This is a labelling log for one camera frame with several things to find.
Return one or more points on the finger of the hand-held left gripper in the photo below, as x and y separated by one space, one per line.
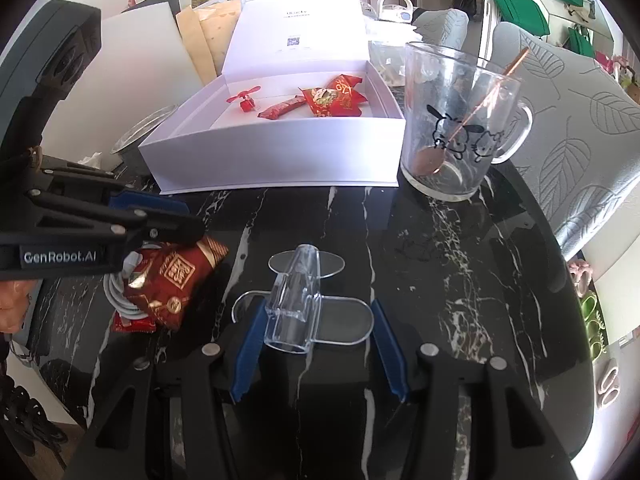
170 230
150 205

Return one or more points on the dark red snack packet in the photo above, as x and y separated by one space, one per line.
175 275

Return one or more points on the small red fan toy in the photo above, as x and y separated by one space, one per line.
245 102

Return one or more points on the red cartoon snack packet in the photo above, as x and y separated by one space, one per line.
322 100

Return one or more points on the green tote bag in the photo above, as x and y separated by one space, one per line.
517 7

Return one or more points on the green slipper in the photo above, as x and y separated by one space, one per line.
597 330
600 351
591 307

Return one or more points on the clear plastic bag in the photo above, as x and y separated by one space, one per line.
387 60

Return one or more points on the copper spoon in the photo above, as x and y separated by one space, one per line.
427 162

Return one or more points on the glass mug with cartoon print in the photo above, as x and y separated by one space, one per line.
417 110

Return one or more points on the person's left hand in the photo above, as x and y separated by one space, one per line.
10 305

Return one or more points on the black pouch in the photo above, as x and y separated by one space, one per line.
160 0

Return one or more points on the clear plastic airplane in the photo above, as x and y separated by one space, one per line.
300 280

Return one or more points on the beige slipper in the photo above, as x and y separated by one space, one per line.
611 395
607 372

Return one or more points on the white board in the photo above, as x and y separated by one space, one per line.
130 70

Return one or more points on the long red snack bar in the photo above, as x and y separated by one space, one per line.
280 108

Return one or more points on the crumpled white tissue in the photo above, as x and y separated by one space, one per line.
92 160

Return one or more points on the metal bowl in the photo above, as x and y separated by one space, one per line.
135 135

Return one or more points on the grey leaf-pattern chair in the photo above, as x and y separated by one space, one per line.
445 27
585 135

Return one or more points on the white gift box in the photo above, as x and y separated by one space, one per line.
270 160

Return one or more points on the pink plush slipper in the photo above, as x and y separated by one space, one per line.
580 275

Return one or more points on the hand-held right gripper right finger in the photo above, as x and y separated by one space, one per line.
392 355

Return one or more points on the small red packet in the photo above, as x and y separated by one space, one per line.
135 326

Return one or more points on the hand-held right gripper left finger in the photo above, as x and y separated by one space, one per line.
247 355

